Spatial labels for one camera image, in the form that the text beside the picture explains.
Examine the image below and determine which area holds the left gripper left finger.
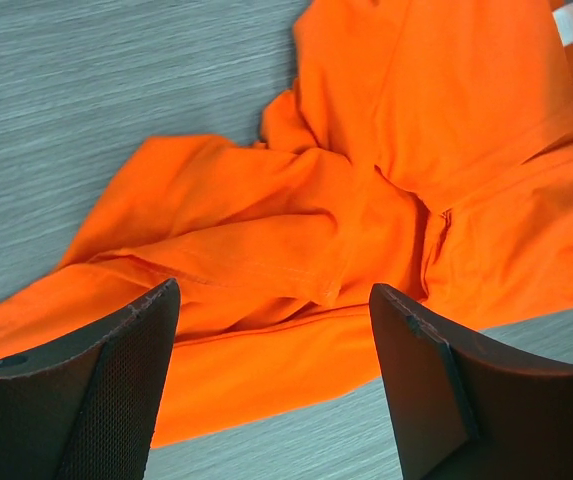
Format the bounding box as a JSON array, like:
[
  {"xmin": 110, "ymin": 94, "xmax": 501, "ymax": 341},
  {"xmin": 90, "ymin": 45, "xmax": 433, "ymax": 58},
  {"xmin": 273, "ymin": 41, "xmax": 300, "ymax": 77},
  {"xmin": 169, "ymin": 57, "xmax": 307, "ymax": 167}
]
[{"xmin": 0, "ymin": 280, "xmax": 180, "ymax": 479}]

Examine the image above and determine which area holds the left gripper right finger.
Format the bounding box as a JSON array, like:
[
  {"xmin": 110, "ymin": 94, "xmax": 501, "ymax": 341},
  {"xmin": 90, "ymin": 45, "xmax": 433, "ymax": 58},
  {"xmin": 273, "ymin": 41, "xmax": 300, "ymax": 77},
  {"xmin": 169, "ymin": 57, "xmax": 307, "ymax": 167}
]
[{"xmin": 369, "ymin": 284, "xmax": 573, "ymax": 479}]

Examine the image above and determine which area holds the orange t shirt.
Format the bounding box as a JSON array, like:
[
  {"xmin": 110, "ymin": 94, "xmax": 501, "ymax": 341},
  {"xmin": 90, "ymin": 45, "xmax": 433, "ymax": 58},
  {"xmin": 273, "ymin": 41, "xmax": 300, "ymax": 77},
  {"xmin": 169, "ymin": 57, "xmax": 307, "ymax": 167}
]
[{"xmin": 0, "ymin": 1, "xmax": 573, "ymax": 446}]

